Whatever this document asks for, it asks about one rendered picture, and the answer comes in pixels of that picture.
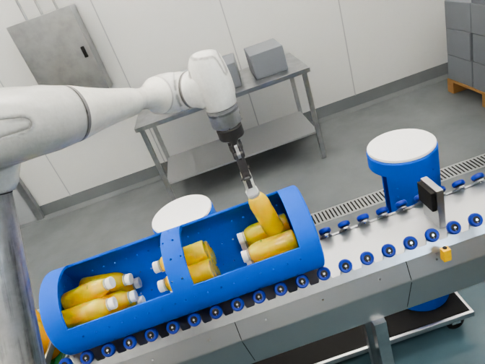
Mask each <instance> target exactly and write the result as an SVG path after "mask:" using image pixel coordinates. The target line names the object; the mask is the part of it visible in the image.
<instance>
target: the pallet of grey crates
mask: <svg viewBox="0 0 485 364"><path fill-rule="evenodd" d="M445 25H446V38H447V53H448V55H447V62H448V76H449V78H447V88H448V92H451V93H453V94H455V93H457V92H460V91H463V90H467V89H470V90H473V91H475V92H478V93H480V94H482V107H485V0H445Z"/></svg>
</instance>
